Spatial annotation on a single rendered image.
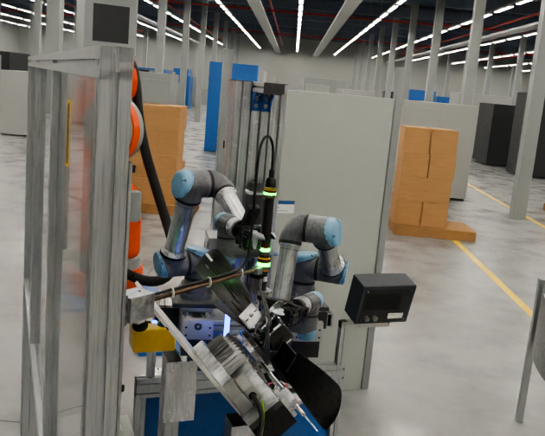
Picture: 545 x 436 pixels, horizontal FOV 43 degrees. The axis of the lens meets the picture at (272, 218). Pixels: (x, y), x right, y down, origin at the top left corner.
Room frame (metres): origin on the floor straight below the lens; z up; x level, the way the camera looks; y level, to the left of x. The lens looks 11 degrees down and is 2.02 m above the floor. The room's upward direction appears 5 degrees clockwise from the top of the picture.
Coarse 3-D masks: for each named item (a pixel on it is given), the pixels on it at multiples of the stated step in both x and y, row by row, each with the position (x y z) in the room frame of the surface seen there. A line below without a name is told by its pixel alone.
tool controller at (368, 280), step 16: (352, 288) 2.91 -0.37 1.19; (368, 288) 2.82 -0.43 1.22; (384, 288) 2.85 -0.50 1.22; (400, 288) 2.88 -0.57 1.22; (352, 304) 2.89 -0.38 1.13; (368, 304) 2.85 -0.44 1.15; (384, 304) 2.87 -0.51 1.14; (400, 304) 2.91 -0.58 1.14; (352, 320) 2.88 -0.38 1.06; (368, 320) 2.85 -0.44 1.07; (384, 320) 2.91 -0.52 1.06; (400, 320) 2.94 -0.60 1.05
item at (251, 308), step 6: (252, 306) 2.28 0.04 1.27; (246, 312) 2.25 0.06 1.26; (252, 312) 2.26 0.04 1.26; (258, 312) 2.28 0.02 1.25; (240, 318) 2.22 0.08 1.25; (246, 318) 2.23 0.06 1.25; (252, 318) 2.25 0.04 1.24; (258, 318) 2.27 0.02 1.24; (246, 324) 2.22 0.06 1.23; (252, 324) 2.23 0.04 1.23
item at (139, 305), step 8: (136, 288) 1.86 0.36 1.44; (128, 296) 1.78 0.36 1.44; (136, 296) 1.79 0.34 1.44; (144, 296) 1.80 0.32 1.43; (152, 296) 1.83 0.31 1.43; (128, 304) 1.77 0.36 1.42; (136, 304) 1.78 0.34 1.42; (144, 304) 1.81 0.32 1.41; (152, 304) 1.83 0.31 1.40; (128, 312) 1.77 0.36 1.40; (136, 312) 1.78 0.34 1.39; (144, 312) 1.81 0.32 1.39; (152, 312) 1.83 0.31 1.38; (128, 320) 1.77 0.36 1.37; (136, 320) 1.78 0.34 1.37
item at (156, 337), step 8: (152, 328) 2.53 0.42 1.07; (160, 328) 2.54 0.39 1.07; (136, 336) 2.49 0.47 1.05; (144, 336) 2.50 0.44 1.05; (152, 336) 2.51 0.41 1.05; (160, 336) 2.52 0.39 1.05; (168, 336) 2.53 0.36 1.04; (136, 344) 2.49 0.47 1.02; (144, 344) 2.50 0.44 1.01; (152, 344) 2.51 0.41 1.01; (160, 344) 2.52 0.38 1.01; (168, 344) 2.54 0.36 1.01; (136, 352) 2.49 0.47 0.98
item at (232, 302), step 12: (216, 252) 2.35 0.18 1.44; (216, 264) 2.28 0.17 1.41; (228, 264) 2.35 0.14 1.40; (204, 276) 2.19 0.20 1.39; (216, 288) 2.21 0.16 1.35; (228, 288) 2.25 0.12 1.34; (240, 288) 2.29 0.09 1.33; (228, 300) 2.22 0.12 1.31; (240, 300) 2.25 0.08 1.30; (252, 300) 2.29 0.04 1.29; (240, 312) 2.23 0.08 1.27
